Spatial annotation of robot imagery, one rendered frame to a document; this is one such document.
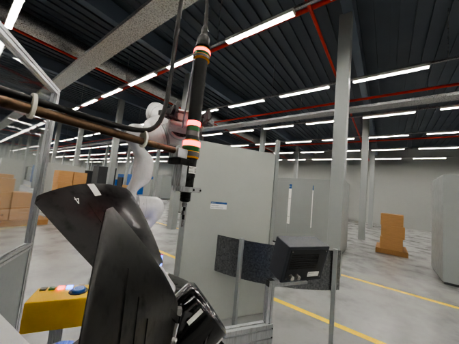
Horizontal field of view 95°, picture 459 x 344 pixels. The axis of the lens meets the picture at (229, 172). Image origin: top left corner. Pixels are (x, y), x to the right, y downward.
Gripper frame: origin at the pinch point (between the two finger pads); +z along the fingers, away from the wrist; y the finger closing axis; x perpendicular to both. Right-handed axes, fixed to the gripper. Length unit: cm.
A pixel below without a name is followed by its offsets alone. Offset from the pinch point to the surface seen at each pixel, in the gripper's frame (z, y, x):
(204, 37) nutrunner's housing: 4.7, 0.1, 17.9
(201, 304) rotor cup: 16.8, -2.2, -40.8
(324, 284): -109, -175, -105
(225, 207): -176, -86, -39
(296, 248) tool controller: -26, -61, -44
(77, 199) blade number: 6.0, 21.1, -24.4
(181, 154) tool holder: 6.8, 2.8, -12.9
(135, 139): 12.4, 12.3, -12.3
